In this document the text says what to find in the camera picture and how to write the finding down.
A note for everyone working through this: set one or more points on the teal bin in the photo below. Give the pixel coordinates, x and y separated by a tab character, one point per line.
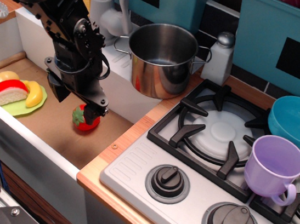
167	1
268	42

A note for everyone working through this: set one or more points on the red toy strawberry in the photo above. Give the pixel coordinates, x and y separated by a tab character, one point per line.
79	120

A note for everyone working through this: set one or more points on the teal bin left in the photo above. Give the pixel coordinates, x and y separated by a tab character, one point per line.
167	1

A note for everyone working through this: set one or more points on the red toy cheese wedge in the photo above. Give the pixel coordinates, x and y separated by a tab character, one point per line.
12	91

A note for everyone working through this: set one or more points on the blue plastic bowl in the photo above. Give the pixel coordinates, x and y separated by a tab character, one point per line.
284	118

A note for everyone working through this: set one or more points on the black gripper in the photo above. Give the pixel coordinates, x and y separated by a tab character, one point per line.
70	73

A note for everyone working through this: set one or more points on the grey toy faucet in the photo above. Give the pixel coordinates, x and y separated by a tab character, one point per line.
111	22

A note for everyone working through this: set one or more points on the grey stove knob left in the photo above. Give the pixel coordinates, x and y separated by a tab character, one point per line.
167	184

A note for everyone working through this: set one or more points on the yellow toy banana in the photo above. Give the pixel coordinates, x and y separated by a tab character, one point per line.
35	94

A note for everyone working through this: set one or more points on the grey toy stove top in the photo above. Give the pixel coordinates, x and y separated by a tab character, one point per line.
188	168

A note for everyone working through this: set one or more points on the teal bin right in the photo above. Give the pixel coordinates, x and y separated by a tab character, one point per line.
268	42

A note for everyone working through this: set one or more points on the white salt shaker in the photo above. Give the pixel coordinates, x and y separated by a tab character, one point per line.
221	58

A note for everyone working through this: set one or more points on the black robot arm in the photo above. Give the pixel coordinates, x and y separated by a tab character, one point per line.
67	23

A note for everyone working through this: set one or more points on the black stove grate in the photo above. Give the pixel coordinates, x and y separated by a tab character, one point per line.
211	131

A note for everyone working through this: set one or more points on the purple plastic cup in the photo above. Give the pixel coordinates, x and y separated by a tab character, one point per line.
272	167

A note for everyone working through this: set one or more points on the white toy sink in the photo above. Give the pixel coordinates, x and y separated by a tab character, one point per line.
48	147

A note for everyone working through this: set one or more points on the yellow toy lemon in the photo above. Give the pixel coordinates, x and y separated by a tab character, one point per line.
8	75

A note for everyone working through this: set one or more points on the stainless steel pot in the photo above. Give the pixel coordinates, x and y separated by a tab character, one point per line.
162	57

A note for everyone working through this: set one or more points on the green plastic plate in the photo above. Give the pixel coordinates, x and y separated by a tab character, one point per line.
19	108

